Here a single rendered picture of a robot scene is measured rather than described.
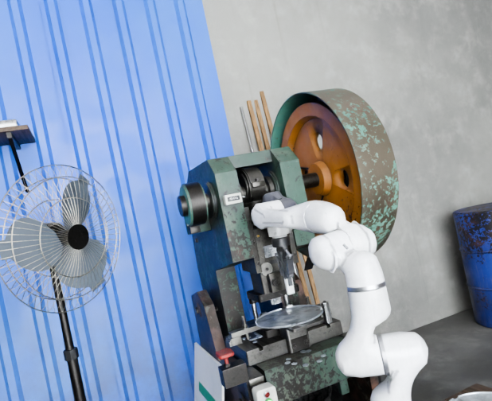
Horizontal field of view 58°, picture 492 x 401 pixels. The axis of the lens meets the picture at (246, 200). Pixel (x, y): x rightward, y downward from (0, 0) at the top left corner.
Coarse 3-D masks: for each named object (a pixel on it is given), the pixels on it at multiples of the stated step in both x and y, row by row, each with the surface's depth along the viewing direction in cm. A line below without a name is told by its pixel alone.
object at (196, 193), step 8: (184, 184) 185; (192, 184) 185; (192, 192) 181; (200, 192) 182; (192, 200) 179; (200, 200) 180; (192, 208) 180; (200, 208) 181; (200, 216) 182; (208, 216) 201; (192, 224) 185; (200, 224) 199; (208, 224) 201; (192, 232) 194
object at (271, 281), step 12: (264, 228) 190; (264, 240) 190; (264, 252) 189; (264, 264) 187; (276, 264) 191; (252, 276) 197; (264, 276) 188; (276, 276) 187; (264, 288) 188; (276, 288) 186
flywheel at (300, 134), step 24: (288, 120) 224; (312, 120) 209; (336, 120) 185; (288, 144) 230; (312, 144) 213; (336, 144) 194; (312, 168) 211; (336, 168) 198; (312, 192) 222; (336, 192) 202; (360, 192) 179; (360, 216) 182
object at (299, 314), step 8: (272, 312) 199; (280, 312) 196; (288, 312) 191; (296, 312) 188; (304, 312) 188; (312, 312) 185; (320, 312) 183; (256, 320) 190; (264, 320) 188; (272, 320) 186; (280, 320) 182; (288, 320) 180; (296, 320) 178; (304, 320) 176; (264, 328) 177; (272, 328) 174; (280, 328) 173
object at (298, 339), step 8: (312, 320) 175; (320, 320) 172; (288, 328) 171; (296, 328) 169; (304, 328) 169; (288, 336) 180; (296, 336) 181; (304, 336) 182; (288, 344) 180; (296, 344) 181; (304, 344) 182
